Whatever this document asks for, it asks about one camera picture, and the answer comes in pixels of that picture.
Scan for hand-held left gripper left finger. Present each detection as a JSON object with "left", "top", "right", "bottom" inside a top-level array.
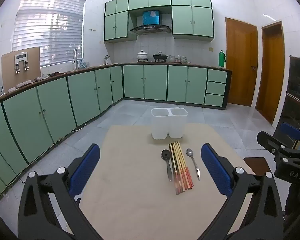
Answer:
[{"left": 17, "top": 143, "right": 108, "bottom": 240}]

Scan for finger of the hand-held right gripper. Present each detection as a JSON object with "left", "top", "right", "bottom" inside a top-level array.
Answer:
[
  {"left": 256, "top": 131, "right": 291, "bottom": 156},
  {"left": 280, "top": 122, "right": 300, "bottom": 151}
]

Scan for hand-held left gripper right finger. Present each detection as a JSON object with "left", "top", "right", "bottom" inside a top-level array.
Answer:
[{"left": 201, "top": 143, "right": 284, "bottom": 240}]

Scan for row of wooden chopsticks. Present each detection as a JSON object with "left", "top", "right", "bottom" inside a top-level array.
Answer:
[{"left": 168, "top": 141, "right": 194, "bottom": 196}]

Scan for white two-compartment utensil holder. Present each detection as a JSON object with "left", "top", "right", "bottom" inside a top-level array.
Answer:
[{"left": 151, "top": 107, "right": 189, "bottom": 140}]

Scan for dark brown stool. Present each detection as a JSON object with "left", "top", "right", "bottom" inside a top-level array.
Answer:
[{"left": 243, "top": 157, "right": 267, "bottom": 176}]

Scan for silver metal spoon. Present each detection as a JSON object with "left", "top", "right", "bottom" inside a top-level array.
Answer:
[{"left": 186, "top": 148, "right": 201, "bottom": 181}]

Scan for black glass-front cabinet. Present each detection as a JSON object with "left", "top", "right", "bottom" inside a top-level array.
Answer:
[{"left": 275, "top": 56, "right": 300, "bottom": 150}]

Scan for black spoon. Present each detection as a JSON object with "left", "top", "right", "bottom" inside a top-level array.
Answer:
[{"left": 161, "top": 149, "right": 173, "bottom": 182}]

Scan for closed wooden door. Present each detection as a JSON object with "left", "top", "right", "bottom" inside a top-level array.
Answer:
[{"left": 225, "top": 17, "right": 259, "bottom": 107}]

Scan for green thermos flask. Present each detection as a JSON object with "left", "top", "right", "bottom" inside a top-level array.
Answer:
[{"left": 218, "top": 50, "right": 227, "bottom": 68}]

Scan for cloth clutter on counter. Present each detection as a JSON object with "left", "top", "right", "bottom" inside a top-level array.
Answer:
[{"left": 32, "top": 72, "right": 67, "bottom": 82}]

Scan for green lower kitchen cabinets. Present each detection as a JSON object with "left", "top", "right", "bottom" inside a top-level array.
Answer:
[{"left": 0, "top": 64, "right": 232, "bottom": 205}]

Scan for chrome sink faucet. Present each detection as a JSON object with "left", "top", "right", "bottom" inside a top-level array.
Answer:
[{"left": 72, "top": 48, "right": 80, "bottom": 70}]

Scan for cluster of seasoning jars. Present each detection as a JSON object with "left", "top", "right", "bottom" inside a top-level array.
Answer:
[{"left": 169, "top": 54, "right": 191, "bottom": 64}]

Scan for brown wooden board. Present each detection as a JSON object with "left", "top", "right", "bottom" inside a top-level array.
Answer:
[{"left": 1, "top": 47, "right": 42, "bottom": 92}]

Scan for gas stove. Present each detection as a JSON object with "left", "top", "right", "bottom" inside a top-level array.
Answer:
[{"left": 130, "top": 59, "right": 172, "bottom": 64}]

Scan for white device on board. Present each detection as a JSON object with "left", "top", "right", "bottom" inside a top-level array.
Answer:
[{"left": 14, "top": 52, "right": 30, "bottom": 73}]

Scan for white window blind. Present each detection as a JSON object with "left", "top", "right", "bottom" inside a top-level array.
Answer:
[{"left": 12, "top": 0, "right": 87, "bottom": 68}]

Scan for range hood with blue film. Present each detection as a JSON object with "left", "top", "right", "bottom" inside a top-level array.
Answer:
[{"left": 130, "top": 10, "right": 172, "bottom": 35}]

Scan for wooden door with frame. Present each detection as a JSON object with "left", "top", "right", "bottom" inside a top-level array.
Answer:
[{"left": 254, "top": 20, "right": 285, "bottom": 125}]

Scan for green upper wall cabinets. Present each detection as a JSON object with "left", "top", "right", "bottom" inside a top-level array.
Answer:
[{"left": 104, "top": 0, "right": 215, "bottom": 43}]

